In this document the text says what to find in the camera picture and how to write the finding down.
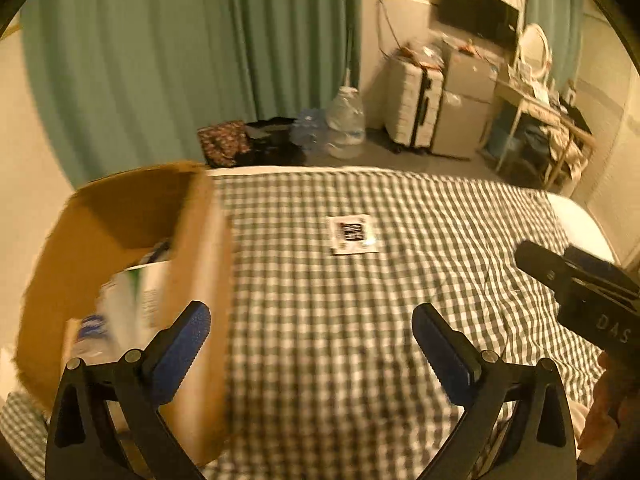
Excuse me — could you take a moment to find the green white medicine box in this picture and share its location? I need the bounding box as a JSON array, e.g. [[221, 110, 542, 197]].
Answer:
[[96, 238, 171, 356]]

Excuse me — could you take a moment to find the person's right hand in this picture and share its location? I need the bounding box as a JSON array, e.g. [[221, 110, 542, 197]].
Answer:
[[577, 352, 639, 466]]

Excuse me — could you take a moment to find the blue white small tube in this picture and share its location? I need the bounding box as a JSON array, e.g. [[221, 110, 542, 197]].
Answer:
[[73, 314, 113, 360]]

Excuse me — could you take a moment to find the white vanity desk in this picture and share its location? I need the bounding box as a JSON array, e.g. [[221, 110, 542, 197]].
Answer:
[[484, 79, 597, 194]]

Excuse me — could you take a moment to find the checkered green white cloth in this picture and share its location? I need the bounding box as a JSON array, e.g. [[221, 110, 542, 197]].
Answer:
[[1, 169, 600, 479]]

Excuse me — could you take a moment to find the silver mini fridge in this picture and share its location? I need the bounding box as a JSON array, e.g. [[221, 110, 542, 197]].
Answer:
[[431, 48, 497, 159]]

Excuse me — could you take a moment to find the white printed tag card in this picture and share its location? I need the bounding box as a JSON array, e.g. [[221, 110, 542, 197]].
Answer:
[[326, 214, 378, 256]]

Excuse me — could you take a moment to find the round white mirror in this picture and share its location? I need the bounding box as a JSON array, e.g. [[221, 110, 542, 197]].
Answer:
[[514, 23, 552, 82]]

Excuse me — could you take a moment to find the brown cardboard box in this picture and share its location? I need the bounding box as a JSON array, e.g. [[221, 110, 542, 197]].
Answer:
[[15, 162, 232, 466]]

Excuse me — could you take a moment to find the white suitcase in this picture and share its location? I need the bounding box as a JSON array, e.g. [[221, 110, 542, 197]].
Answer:
[[384, 58, 444, 148]]

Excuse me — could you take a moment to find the large clear water jug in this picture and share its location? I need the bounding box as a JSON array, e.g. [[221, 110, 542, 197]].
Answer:
[[326, 86, 367, 159]]

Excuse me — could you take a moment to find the black television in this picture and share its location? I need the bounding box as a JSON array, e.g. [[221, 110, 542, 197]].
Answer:
[[437, 0, 518, 50]]

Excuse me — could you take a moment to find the blue plastic bag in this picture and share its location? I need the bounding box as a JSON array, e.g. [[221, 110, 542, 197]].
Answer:
[[290, 108, 328, 155]]

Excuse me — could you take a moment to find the brown patterned bag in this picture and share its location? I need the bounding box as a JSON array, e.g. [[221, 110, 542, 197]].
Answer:
[[196, 120, 253, 168]]

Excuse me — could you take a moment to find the green curtain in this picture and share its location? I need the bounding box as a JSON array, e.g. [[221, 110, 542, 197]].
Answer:
[[21, 0, 361, 187]]

